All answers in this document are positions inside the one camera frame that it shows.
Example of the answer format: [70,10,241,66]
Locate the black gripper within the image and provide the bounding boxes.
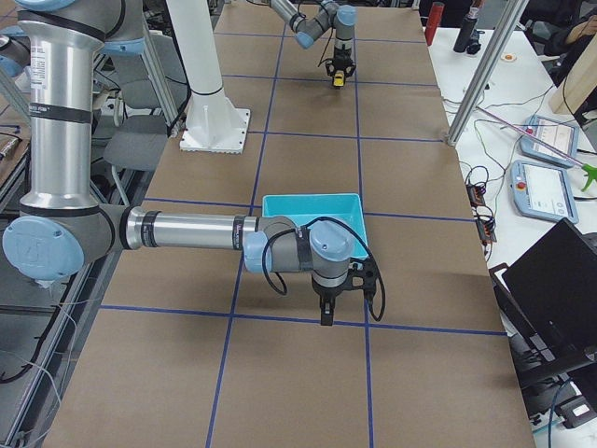
[312,279,346,326]
[325,40,354,76]

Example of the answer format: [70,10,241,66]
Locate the yellow beetle toy car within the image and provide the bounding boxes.
[332,70,346,89]

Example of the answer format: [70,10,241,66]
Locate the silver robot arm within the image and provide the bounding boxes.
[261,0,357,88]
[2,1,357,326]

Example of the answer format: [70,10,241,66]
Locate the turquoise plastic bin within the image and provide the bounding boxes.
[261,193,368,245]

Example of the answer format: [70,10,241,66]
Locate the red cylinder bottle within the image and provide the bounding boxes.
[424,1,444,47]

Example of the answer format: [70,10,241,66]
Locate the black bottle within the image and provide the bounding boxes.
[452,7,480,53]

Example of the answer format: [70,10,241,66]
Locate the orange circuit board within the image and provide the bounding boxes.
[466,185,486,207]

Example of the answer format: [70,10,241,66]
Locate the black laptop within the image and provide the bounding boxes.
[501,217,597,370]

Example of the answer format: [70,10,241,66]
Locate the far teach pendant tablet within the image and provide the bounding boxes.
[519,115,579,168]

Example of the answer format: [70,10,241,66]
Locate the teach pendant tablet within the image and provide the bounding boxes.
[510,161,579,224]
[519,115,579,168]

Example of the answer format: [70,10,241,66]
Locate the near teach pendant tablet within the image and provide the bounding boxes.
[510,161,579,224]

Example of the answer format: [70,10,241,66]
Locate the pink rod green grabber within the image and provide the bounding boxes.
[476,105,596,191]

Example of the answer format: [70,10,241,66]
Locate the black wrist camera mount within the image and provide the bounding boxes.
[346,258,379,302]

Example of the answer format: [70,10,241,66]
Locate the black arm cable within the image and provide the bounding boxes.
[260,215,386,323]

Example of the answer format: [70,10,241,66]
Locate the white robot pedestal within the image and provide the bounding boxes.
[167,0,251,154]

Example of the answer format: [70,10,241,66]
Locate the aluminium frame post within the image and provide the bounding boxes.
[446,0,528,147]

